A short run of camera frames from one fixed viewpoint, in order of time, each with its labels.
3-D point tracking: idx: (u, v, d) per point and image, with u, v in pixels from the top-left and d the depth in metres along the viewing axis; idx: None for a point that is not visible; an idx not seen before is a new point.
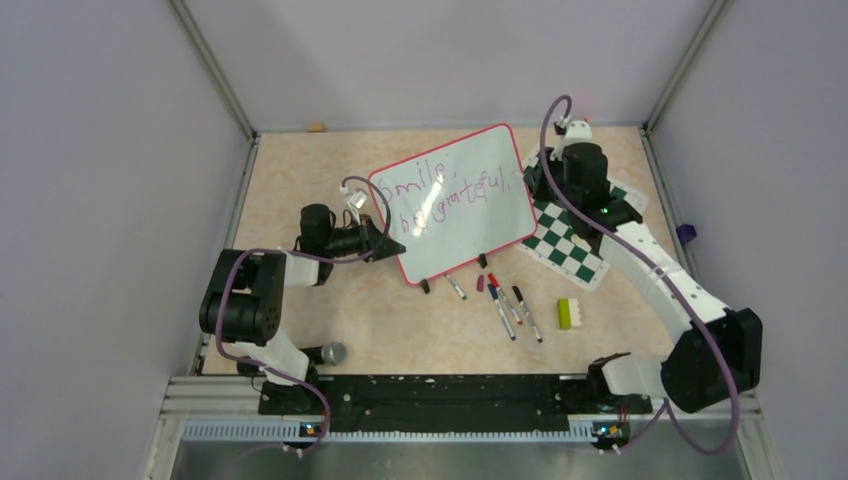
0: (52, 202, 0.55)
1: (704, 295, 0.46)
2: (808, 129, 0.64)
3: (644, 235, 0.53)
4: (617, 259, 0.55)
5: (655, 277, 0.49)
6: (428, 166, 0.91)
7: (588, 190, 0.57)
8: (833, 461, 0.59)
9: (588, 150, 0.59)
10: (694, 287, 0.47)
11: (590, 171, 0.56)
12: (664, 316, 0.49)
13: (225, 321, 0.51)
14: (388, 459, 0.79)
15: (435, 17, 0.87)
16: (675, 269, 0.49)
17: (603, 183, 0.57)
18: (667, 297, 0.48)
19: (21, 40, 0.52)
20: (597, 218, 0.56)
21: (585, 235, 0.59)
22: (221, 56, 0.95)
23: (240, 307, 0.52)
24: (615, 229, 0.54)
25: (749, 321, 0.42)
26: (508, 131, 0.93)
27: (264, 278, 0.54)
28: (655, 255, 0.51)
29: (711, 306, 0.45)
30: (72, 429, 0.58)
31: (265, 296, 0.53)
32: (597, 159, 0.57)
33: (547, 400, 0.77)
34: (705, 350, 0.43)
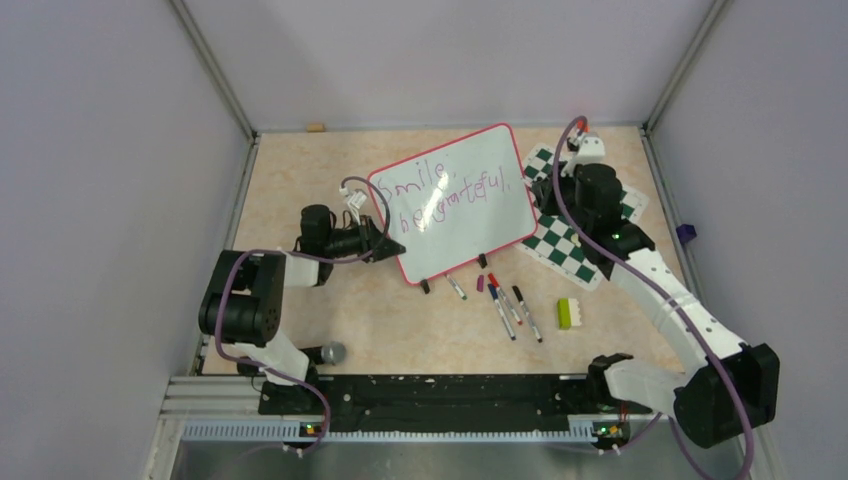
0: (52, 202, 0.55)
1: (719, 330, 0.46)
2: (808, 129, 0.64)
3: (657, 263, 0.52)
4: (630, 286, 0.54)
5: (669, 309, 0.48)
6: (428, 167, 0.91)
7: (600, 214, 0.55)
8: (833, 461, 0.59)
9: (601, 172, 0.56)
10: (709, 320, 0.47)
11: (603, 196, 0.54)
12: (679, 351, 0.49)
13: (225, 322, 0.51)
14: (388, 459, 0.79)
15: (435, 17, 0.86)
16: (689, 301, 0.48)
17: (617, 207, 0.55)
18: (682, 332, 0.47)
19: (20, 40, 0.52)
20: (608, 244, 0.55)
21: (596, 261, 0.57)
22: (221, 56, 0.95)
23: (239, 308, 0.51)
24: (627, 257, 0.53)
25: (765, 358, 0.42)
26: (509, 133, 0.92)
27: (264, 280, 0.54)
28: (669, 286, 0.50)
29: (727, 342, 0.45)
30: (72, 430, 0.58)
31: (265, 296, 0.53)
32: (611, 183, 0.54)
33: (547, 400, 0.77)
34: (720, 387, 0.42)
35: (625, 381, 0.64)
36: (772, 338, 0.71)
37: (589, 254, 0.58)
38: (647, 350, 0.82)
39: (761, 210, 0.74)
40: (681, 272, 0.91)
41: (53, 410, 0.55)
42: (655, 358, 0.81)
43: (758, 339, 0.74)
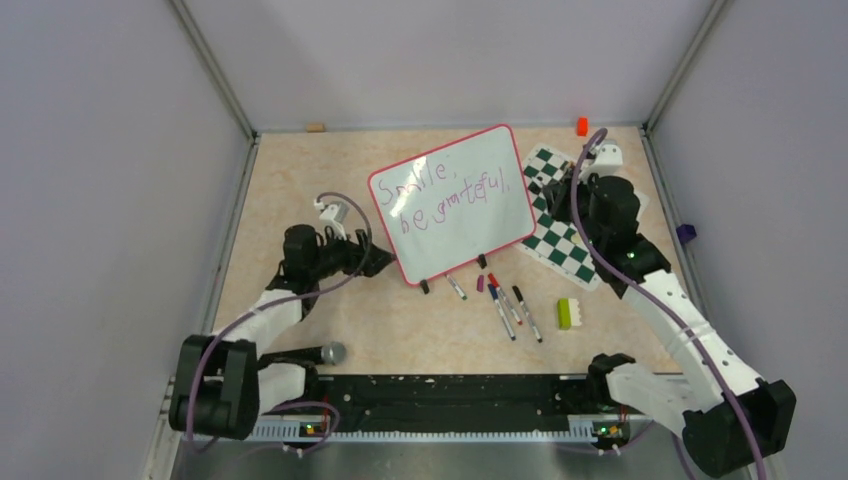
0: (51, 200, 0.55)
1: (735, 363, 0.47)
2: (808, 127, 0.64)
3: (673, 288, 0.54)
4: (644, 309, 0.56)
5: (686, 340, 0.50)
6: (427, 168, 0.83)
7: (615, 231, 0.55)
8: (833, 460, 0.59)
9: (618, 188, 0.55)
10: (725, 353, 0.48)
11: (621, 214, 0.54)
12: (693, 382, 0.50)
13: (197, 423, 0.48)
14: (388, 460, 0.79)
15: (435, 16, 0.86)
16: (706, 332, 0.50)
17: (632, 225, 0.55)
18: (697, 363, 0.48)
19: (18, 38, 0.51)
20: (623, 263, 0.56)
21: (609, 278, 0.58)
22: (220, 55, 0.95)
23: (210, 410, 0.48)
24: (643, 278, 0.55)
25: (781, 393, 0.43)
26: (509, 132, 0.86)
27: (233, 376, 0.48)
28: (686, 315, 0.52)
29: (743, 376, 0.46)
30: (70, 430, 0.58)
31: (236, 398, 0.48)
32: (628, 201, 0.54)
33: (547, 400, 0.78)
34: (736, 423, 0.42)
35: (627, 388, 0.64)
36: (772, 338, 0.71)
37: (603, 269, 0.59)
38: (647, 350, 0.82)
39: (761, 209, 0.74)
40: (681, 272, 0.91)
41: (53, 408, 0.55)
42: (655, 359, 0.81)
43: (758, 339, 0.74)
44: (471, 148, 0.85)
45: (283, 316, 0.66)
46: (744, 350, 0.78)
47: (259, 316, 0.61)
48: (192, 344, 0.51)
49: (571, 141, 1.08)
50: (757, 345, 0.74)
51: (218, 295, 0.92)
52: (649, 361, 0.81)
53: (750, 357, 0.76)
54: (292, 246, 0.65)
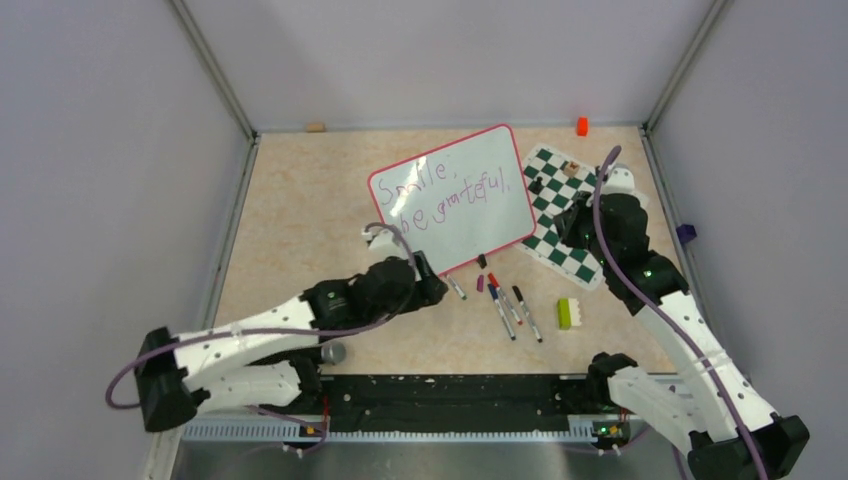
0: (51, 199, 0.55)
1: (750, 396, 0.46)
2: (808, 127, 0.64)
3: (689, 312, 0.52)
4: (659, 332, 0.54)
5: (702, 369, 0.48)
6: (427, 168, 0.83)
7: (626, 245, 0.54)
8: (832, 461, 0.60)
9: (624, 201, 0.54)
10: (742, 385, 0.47)
11: (629, 227, 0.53)
12: (705, 411, 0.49)
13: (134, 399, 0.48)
14: (388, 460, 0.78)
15: (435, 15, 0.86)
16: (723, 361, 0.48)
17: (641, 237, 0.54)
18: (712, 394, 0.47)
19: (18, 39, 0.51)
20: (640, 279, 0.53)
21: (624, 296, 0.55)
22: (220, 55, 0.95)
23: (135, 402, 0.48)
24: (660, 300, 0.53)
25: (795, 428, 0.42)
26: (509, 131, 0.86)
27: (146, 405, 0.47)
28: (702, 342, 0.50)
29: (758, 411, 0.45)
30: (69, 429, 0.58)
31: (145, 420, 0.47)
32: (635, 213, 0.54)
33: (547, 400, 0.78)
34: (748, 461, 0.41)
35: (631, 395, 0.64)
36: (772, 338, 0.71)
37: (616, 285, 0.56)
38: (648, 350, 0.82)
39: (761, 209, 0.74)
40: (683, 272, 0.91)
41: (52, 410, 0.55)
42: (655, 359, 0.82)
43: (758, 338, 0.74)
44: (470, 148, 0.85)
45: (287, 341, 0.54)
46: (743, 350, 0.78)
47: (234, 342, 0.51)
48: (156, 338, 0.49)
49: (571, 141, 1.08)
50: (758, 345, 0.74)
51: (218, 296, 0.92)
52: (648, 361, 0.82)
53: (750, 356, 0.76)
54: (392, 280, 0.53)
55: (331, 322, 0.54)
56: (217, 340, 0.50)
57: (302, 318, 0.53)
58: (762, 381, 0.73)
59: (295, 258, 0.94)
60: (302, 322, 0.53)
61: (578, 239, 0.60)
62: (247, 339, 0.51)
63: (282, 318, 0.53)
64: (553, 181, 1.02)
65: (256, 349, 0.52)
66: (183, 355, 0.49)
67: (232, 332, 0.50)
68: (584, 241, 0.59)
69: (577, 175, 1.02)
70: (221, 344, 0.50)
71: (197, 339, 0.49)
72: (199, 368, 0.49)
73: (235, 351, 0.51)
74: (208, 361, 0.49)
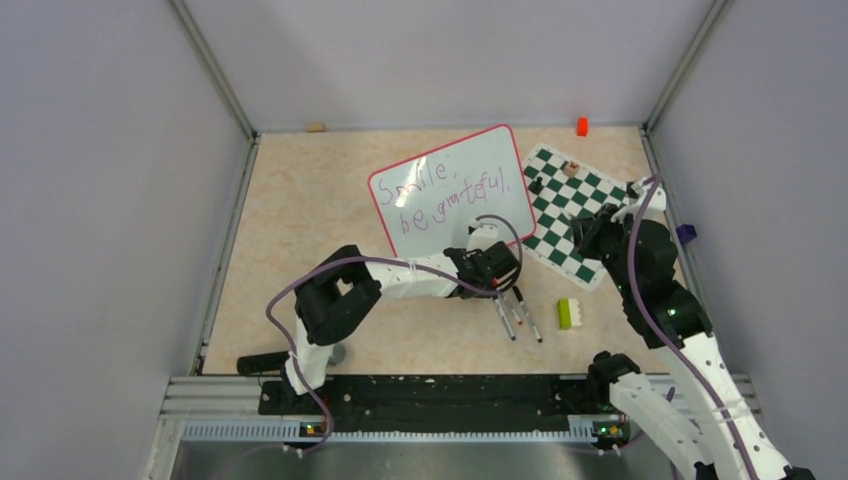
0: (52, 199, 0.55)
1: (766, 448, 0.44)
2: (808, 127, 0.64)
3: (711, 357, 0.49)
4: (675, 369, 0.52)
5: (720, 419, 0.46)
6: (427, 168, 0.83)
7: (649, 279, 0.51)
8: (830, 461, 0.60)
9: (653, 231, 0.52)
10: (758, 437, 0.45)
11: (658, 262, 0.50)
12: (716, 455, 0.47)
13: (306, 302, 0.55)
14: (388, 459, 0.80)
15: (436, 16, 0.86)
16: (742, 412, 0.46)
17: (667, 271, 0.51)
18: (728, 444, 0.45)
19: (20, 38, 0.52)
20: (662, 316, 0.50)
21: (642, 329, 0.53)
22: (221, 55, 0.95)
23: (309, 308, 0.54)
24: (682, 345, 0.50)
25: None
26: (508, 132, 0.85)
27: (337, 307, 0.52)
28: (722, 389, 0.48)
29: (773, 464, 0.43)
30: (71, 429, 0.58)
31: (324, 322, 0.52)
32: (664, 247, 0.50)
33: (547, 400, 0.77)
34: None
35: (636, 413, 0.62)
36: (771, 337, 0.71)
37: (634, 312, 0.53)
38: (648, 350, 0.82)
39: (760, 209, 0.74)
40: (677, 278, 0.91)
41: (52, 410, 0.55)
42: (655, 359, 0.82)
43: (757, 338, 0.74)
44: (470, 148, 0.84)
45: (435, 285, 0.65)
46: (741, 349, 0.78)
47: (409, 271, 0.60)
48: (347, 252, 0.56)
49: (571, 141, 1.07)
50: (756, 345, 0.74)
51: (218, 296, 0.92)
52: (648, 361, 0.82)
53: (749, 356, 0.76)
54: (513, 257, 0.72)
55: (466, 276, 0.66)
56: (397, 267, 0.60)
57: (450, 266, 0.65)
58: (763, 381, 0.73)
59: (294, 258, 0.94)
60: (451, 271, 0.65)
61: (592, 251, 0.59)
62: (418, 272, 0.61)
63: (435, 264, 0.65)
64: (553, 181, 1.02)
65: (419, 283, 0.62)
66: (374, 269, 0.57)
67: (412, 263, 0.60)
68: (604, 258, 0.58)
69: (577, 175, 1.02)
70: (403, 269, 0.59)
71: (385, 261, 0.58)
72: (388, 284, 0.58)
73: (408, 279, 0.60)
74: (392, 280, 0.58)
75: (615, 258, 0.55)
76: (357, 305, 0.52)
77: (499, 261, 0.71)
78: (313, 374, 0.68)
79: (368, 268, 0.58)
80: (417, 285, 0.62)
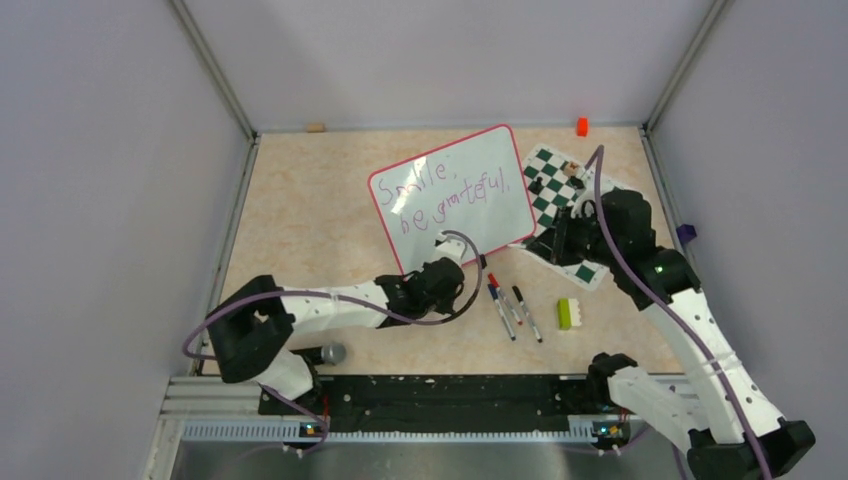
0: (51, 200, 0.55)
1: (758, 399, 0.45)
2: (808, 128, 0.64)
3: (700, 312, 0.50)
4: (665, 329, 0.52)
5: (711, 372, 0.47)
6: (427, 168, 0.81)
7: (632, 239, 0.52)
8: (831, 462, 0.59)
9: (625, 195, 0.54)
10: (750, 389, 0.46)
11: (633, 220, 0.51)
12: (709, 411, 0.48)
13: (216, 335, 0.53)
14: (388, 460, 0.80)
15: (435, 17, 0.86)
16: (732, 364, 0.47)
17: (646, 230, 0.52)
18: (719, 398, 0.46)
19: (19, 39, 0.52)
20: (650, 274, 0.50)
21: (634, 293, 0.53)
22: (221, 55, 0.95)
23: (219, 341, 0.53)
24: (671, 299, 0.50)
25: (802, 435, 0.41)
26: (509, 131, 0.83)
27: (246, 342, 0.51)
28: (712, 344, 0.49)
29: (765, 415, 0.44)
30: (70, 430, 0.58)
31: (234, 359, 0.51)
32: (638, 205, 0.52)
33: (547, 400, 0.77)
34: (754, 465, 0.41)
35: (632, 397, 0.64)
36: (771, 337, 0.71)
37: (623, 279, 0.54)
38: (648, 350, 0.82)
39: (761, 209, 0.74)
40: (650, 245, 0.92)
41: (51, 411, 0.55)
42: (655, 358, 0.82)
43: (757, 338, 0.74)
44: (471, 148, 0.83)
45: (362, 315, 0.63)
46: (742, 349, 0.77)
47: (329, 300, 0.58)
48: (262, 285, 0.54)
49: (571, 141, 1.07)
50: (757, 345, 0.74)
51: (218, 296, 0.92)
52: (649, 361, 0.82)
53: (749, 356, 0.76)
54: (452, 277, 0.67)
55: (397, 306, 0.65)
56: (317, 298, 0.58)
57: (379, 296, 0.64)
58: (763, 381, 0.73)
59: (294, 258, 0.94)
60: (379, 301, 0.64)
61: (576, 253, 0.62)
62: (341, 302, 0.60)
63: (363, 293, 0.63)
64: (553, 181, 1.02)
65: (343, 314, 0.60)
66: (290, 302, 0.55)
67: (332, 294, 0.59)
68: (586, 247, 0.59)
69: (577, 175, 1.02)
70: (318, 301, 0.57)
71: (302, 293, 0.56)
72: (304, 316, 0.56)
73: (329, 310, 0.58)
74: (309, 313, 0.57)
75: (596, 243, 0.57)
76: (266, 341, 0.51)
77: (436, 283, 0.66)
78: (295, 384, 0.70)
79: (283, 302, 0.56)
80: (340, 317, 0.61)
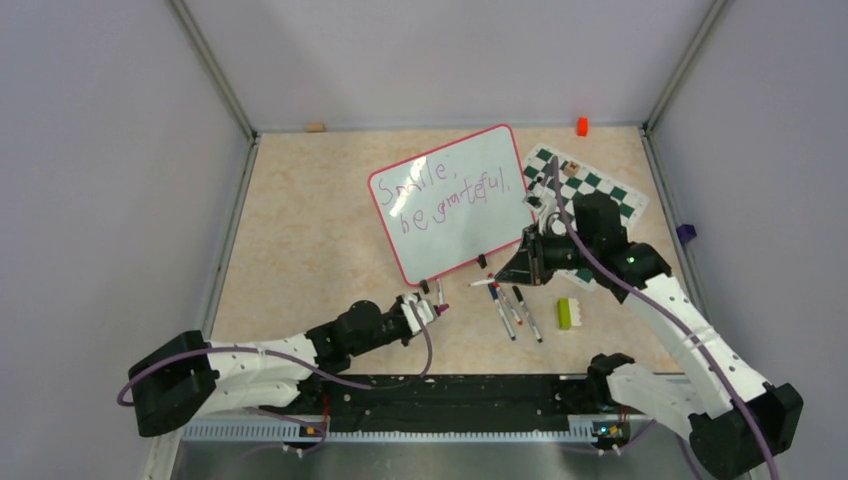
0: (51, 198, 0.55)
1: (741, 368, 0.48)
2: (809, 126, 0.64)
3: (674, 292, 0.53)
4: (646, 315, 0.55)
5: (691, 346, 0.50)
6: (427, 168, 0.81)
7: (604, 237, 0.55)
8: (830, 462, 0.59)
9: (593, 196, 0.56)
10: (732, 358, 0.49)
11: (604, 218, 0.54)
12: (700, 386, 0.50)
13: (137, 390, 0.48)
14: (388, 459, 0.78)
15: (435, 17, 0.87)
16: (711, 337, 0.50)
17: (617, 227, 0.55)
18: (703, 369, 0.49)
19: (23, 37, 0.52)
20: (625, 266, 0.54)
21: (611, 285, 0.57)
22: (221, 55, 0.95)
23: (140, 395, 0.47)
24: (644, 284, 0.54)
25: (788, 397, 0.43)
26: (509, 131, 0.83)
27: (168, 396, 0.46)
28: (690, 320, 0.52)
29: (750, 381, 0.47)
30: (68, 428, 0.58)
31: (154, 412, 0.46)
32: (606, 205, 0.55)
33: (547, 400, 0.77)
34: (746, 430, 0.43)
35: (630, 390, 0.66)
36: (771, 337, 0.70)
37: (602, 277, 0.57)
38: (647, 350, 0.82)
39: (761, 208, 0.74)
40: (639, 239, 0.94)
41: (50, 410, 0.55)
42: (655, 358, 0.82)
43: (757, 338, 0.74)
44: (470, 148, 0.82)
45: (285, 371, 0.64)
46: (742, 349, 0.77)
47: (256, 355, 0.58)
48: (188, 339, 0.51)
49: (571, 141, 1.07)
50: (756, 345, 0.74)
51: (218, 295, 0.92)
52: (649, 360, 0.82)
53: (749, 356, 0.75)
54: (358, 329, 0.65)
55: (324, 357, 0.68)
56: (243, 354, 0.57)
57: (306, 350, 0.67)
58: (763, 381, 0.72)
59: (294, 258, 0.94)
60: (306, 356, 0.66)
61: (556, 267, 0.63)
62: (268, 357, 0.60)
63: (291, 348, 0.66)
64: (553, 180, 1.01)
65: (268, 369, 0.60)
66: (215, 359, 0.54)
67: (260, 349, 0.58)
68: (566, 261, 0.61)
69: (577, 175, 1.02)
70: (243, 356, 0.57)
71: (229, 350, 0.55)
72: (229, 373, 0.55)
73: (254, 366, 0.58)
74: (235, 369, 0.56)
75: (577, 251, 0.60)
76: (190, 396, 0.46)
77: (347, 335, 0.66)
78: (277, 394, 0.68)
79: (208, 358, 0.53)
80: (266, 371, 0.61)
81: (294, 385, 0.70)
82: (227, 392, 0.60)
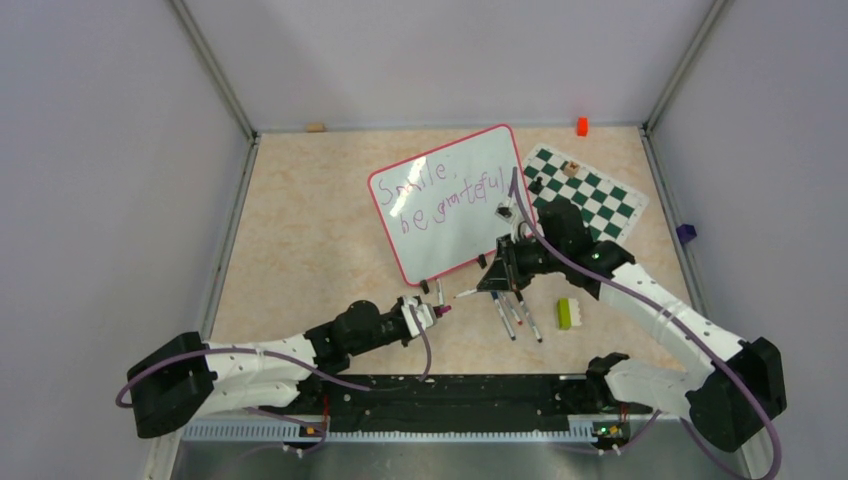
0: (50, 199, 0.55)
1: (716, 331, 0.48)
2: (808, 127, 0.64)
3: (641, 276, 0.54)
4: (621, 303, 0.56)
5: (664, 320, 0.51)
6: (427, 168, 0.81)
7: (571, 240, 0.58)
8: (830, 462, 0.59)
9: (555, 202, 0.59)
10: (705, 324, 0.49)
11: (567, 221, 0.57)
12: (685, 362, 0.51)
13: (137, 391, 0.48)
14: (388, 459, 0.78)
15: (434, 17, 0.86)
16: (681, 307, 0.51)
17: (582, 229, 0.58)
18: (682, 340, 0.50)
19: (23, 38, 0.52)
20: (590, 261, 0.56)
21: (583, 282, 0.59)
22: (221, 55, 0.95)
23: (140, 398, 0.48)
24: (611, 274, 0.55)
25: (765, 351, 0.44)
26: (509, 131, 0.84)
27: (167, 397, 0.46)
28: (658, 295, 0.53)
29: (726, 341, 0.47)
30: (67, 428, 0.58)
31: (154, 413, 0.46)
32: (567, 209, 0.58)
33: (547, 400, 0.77)
34: (733, 391, 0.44)
35: (630, 386, 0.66)
36: (770, 337, 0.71)
37: (574, 275, 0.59)
38: (647, 350, 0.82)
39: (760, 208, 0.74)
40: (639, 239, 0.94)
41: (49, 410, 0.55)
42: (655, 358, 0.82)
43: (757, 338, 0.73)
44: (469, 148, 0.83)
45: (284, 371, 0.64)
46: None
47: (255, 356, 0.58)
48: (186, 339, 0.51)
49: (571, 141, 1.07)
50: None
51: (218, 296, 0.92)
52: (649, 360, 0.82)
53: None
54: (358, 329, 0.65)
55: (321, 357, 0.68)
56: (241, 354, 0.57)
57: (306, 351, 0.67)
58: None
59: (294, 258, 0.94)
60: (305, 356, 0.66)
61: (531, 273, 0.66)
62: (267, 358, 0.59)
63: (290, 348, 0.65)
64: (553, 181, 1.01)
65: (267, 370, 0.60)
66: (212, 361, 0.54)
67: (258, 349, 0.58)
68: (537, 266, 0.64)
69: (577, 175, 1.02)
70: (241, 357, 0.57)
71: (227, 351, 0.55)
72: (226, 374, 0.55)
73: (253, 367, 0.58)
74: (233, 370, 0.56)
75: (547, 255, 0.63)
76: (188, 398, 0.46)
77: (347, 335, 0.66)
78: (275, 396, 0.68)
79: (208, 360, 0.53)
80: (265, 372, 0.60)
81: (292, 386, 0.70)
82: (224, 392, 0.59)
